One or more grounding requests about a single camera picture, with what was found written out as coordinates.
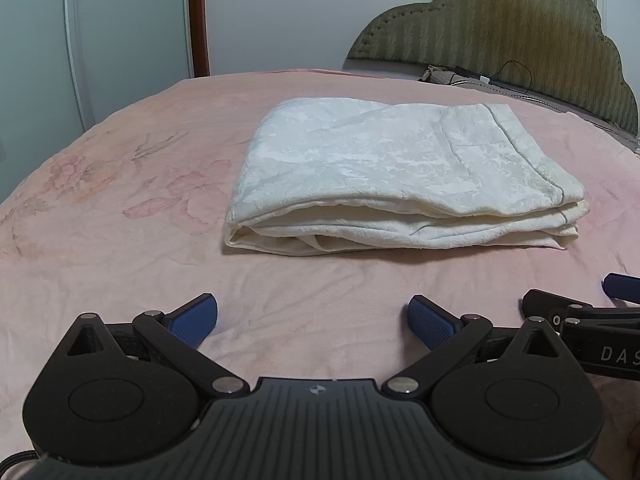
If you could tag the white towel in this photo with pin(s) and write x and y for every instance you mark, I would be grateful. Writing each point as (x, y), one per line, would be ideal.
(400, 170)

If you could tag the olive padded headboard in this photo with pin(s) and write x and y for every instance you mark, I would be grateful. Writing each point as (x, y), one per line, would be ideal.
(525, 25)

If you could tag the white wardrobe door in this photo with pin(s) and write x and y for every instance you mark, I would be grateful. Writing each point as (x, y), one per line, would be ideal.
(130, 35)

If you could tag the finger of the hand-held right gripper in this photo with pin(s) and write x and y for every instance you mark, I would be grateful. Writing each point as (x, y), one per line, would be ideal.
(550, 307)
(622, 287)

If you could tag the brown wooden door frame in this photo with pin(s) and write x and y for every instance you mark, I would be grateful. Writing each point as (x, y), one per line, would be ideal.
(199, 15)

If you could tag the beige cloth by headboard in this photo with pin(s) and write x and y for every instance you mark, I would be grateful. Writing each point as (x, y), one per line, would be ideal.
(442, 75)

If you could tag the pink floral blanket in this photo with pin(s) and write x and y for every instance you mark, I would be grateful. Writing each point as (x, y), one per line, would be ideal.
(125, 240)

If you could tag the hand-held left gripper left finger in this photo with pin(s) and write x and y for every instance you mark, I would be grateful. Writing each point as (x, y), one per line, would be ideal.
(192, 319)

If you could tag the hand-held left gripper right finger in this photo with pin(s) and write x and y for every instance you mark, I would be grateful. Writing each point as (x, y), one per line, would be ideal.
(426, 321)

